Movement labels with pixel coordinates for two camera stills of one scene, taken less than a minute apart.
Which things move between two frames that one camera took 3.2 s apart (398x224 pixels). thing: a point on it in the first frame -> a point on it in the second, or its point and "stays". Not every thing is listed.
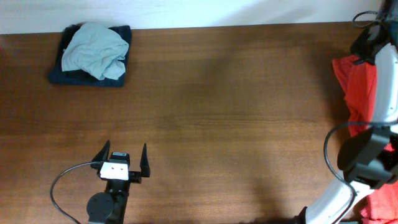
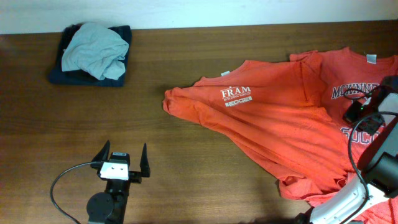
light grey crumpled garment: x=97 y=49 stays
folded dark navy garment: x=57 y=76 stays
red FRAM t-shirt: x=358 y=82 -> x=283 y=112
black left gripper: x=136 y=177 stays
